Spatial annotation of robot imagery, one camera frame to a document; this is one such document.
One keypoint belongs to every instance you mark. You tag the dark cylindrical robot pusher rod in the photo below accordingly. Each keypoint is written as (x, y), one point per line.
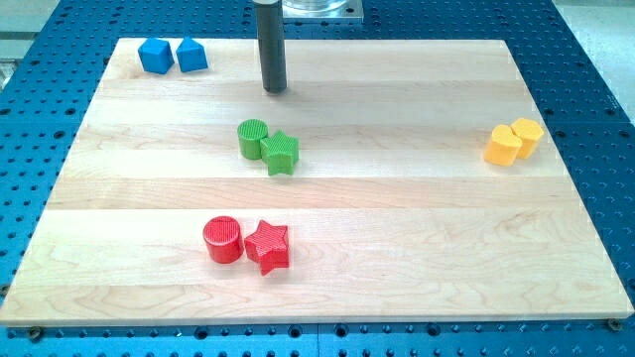
(270, 35)

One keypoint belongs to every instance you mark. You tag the light wooden board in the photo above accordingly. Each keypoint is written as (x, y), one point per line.
(393, 215)

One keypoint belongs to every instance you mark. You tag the red star block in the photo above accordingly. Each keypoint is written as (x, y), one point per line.
(268, 246)

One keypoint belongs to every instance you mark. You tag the green star block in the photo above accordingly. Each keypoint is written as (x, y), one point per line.
(280, 153)

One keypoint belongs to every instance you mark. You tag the yellow heart block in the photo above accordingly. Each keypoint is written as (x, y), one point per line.
(503, 146)

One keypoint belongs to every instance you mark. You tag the blue pentagon block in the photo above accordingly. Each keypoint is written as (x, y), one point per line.
(191, 55)

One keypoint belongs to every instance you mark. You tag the green cylinder block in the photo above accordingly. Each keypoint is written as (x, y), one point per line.
(250, 133)

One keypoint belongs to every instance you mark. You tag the blue cube block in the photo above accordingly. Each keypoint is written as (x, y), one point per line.
(156, 56)

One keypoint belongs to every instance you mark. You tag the red cylinder block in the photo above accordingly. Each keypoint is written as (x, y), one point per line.
(223, 239)

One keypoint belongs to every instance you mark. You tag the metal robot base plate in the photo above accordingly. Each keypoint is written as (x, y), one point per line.
(317, 11)

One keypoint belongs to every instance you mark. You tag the yellow hexagon block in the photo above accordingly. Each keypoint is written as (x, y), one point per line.
(530, 132)

